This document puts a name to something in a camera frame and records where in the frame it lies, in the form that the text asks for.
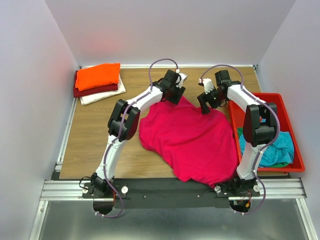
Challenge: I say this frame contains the pink t shirt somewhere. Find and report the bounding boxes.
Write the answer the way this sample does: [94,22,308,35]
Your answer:
[138,97,238,187]

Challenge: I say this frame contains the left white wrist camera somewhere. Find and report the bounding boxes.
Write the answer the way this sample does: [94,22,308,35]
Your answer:
[175,68,188,88]

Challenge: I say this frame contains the red plastic bin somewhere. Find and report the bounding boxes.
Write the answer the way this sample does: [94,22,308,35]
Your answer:
[227,92,306,173]

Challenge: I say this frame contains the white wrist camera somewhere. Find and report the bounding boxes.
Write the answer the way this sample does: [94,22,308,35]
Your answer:
[175,68,188,88]
[198,78,216,94]

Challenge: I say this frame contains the aluminium frame rail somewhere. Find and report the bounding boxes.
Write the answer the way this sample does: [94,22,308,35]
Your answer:
[40,180,83,201]

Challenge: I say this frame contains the green t shirt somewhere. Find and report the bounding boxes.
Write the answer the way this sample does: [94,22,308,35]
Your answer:
[237,127,245,140]

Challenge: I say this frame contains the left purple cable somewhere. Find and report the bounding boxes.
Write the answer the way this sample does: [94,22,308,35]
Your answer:
[101,57,181,181]

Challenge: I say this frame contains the white folded t shirt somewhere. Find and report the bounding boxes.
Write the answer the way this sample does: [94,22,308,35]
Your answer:
[79,76,126,106]

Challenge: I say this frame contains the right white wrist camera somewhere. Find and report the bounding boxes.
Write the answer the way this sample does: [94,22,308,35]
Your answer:
[198,78,216,94]

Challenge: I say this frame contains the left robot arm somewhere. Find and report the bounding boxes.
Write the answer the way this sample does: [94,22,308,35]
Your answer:
[90,69,187,195]

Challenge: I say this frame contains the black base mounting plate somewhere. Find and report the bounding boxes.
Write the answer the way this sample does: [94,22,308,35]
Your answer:
[82,178,260,209]

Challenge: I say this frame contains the orange folded t shirt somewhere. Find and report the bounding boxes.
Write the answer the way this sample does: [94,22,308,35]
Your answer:
[75,62,121,92]

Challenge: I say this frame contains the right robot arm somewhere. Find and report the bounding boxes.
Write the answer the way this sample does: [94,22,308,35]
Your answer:
[197,70,280,195]

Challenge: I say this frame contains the dark red folded t shirt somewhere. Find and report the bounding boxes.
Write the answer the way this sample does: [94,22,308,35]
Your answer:
[73,70,118,98]

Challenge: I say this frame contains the teal t shirt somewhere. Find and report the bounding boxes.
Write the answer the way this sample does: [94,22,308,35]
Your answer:
[238,131,295,169]

